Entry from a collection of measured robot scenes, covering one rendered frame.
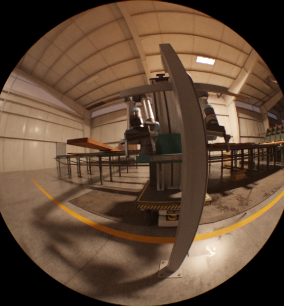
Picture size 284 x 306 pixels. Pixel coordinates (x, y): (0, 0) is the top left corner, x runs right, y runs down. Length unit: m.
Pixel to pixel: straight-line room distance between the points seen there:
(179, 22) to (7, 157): 11.97
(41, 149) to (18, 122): 2.98
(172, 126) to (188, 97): 0.81
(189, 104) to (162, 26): 6.22
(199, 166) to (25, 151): 8.35
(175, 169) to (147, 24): 6.36
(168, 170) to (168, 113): 0.65
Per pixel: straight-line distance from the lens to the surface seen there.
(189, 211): 0.31
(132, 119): 0.49
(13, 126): 8.53
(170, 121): 1.11
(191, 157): 0.26
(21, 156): 8.23
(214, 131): 0.56
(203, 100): 0.97
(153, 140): 0.47
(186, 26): 6.71
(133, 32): 5.66
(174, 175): 1.08
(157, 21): 6.38
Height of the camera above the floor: 0.73
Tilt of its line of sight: 1 degrees up
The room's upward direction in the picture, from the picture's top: 3 degrees counter-clockwise
